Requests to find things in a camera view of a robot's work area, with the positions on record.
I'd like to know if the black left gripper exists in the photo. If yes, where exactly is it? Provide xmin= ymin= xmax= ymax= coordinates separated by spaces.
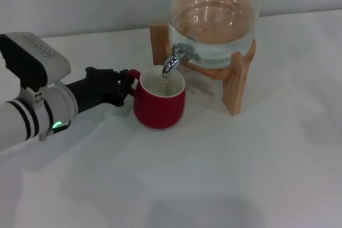
xmin=65 ymin=66 xmax=136 ymax=114

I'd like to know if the red ceramic cup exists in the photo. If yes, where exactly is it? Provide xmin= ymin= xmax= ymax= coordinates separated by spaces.
xmin=129 ymin=67 xmax=187 ymax=130

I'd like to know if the chrome faucet tap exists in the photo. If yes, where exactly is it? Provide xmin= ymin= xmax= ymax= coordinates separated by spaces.
xmin=161 ymin=42 xmax=201 ymax=79

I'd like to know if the glass water dispenser jar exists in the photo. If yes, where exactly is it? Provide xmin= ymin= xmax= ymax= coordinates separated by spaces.
xmin=167 ymin=0 xmax=262 ymax=69

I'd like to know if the wooden dispenser stand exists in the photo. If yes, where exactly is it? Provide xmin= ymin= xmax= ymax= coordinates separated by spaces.
xmin=149 ymin=21 xmax=257 ymax=117

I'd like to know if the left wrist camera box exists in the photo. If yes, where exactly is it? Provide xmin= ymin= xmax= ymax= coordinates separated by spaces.
xmin=0 ymin=33 xmax=72 ymax=92

